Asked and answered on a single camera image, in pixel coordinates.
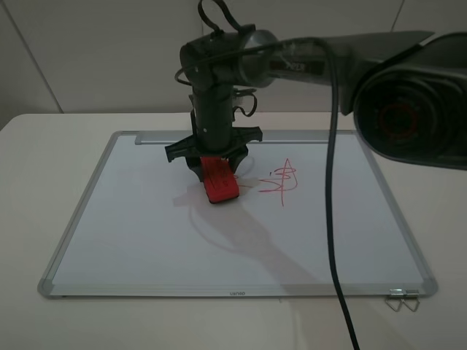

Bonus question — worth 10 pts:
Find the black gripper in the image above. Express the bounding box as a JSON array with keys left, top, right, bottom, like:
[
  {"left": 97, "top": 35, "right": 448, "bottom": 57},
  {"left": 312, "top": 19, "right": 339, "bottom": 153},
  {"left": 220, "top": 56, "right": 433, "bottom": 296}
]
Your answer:
[{"left": 166, "top": 85, "right": 263, "bottom": 182}]

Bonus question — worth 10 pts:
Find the red whiteboard eraser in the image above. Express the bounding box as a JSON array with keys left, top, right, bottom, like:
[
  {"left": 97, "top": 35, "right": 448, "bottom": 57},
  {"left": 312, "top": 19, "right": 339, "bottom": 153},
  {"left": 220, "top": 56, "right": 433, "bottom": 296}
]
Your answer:
[{"left": 201, "top": 157, "right": 239, "bottom": 204}]

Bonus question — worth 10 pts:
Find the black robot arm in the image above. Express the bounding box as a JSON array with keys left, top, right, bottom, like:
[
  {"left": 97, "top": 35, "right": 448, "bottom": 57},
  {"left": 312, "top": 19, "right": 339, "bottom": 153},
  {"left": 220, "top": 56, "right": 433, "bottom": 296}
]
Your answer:
[{"left": 166, "top": 26, "right": 466, "bottom": 173}]

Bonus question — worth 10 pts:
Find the grey pen tray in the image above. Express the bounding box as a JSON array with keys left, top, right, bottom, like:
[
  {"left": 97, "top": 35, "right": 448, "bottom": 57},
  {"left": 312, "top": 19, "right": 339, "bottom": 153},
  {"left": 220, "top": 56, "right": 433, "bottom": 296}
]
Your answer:
[{"left": 135, "top": 130, "right": 328, "bottom": 145}]

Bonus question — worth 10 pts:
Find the silver binder clip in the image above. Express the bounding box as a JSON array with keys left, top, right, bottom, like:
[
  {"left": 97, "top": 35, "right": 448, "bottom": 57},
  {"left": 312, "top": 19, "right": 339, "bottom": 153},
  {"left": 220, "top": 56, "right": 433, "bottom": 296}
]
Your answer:
[{"left": 385, "top": 289, "right": 420, "bottom": 313}]

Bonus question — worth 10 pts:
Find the white whiteboard with aluminium frame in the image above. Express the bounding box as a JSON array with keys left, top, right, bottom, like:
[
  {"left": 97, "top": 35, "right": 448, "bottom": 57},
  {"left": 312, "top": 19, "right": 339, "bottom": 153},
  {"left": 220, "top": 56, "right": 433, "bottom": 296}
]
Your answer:
[{"left": 38, "top": 131, "right": 438, "bottom": 298}]

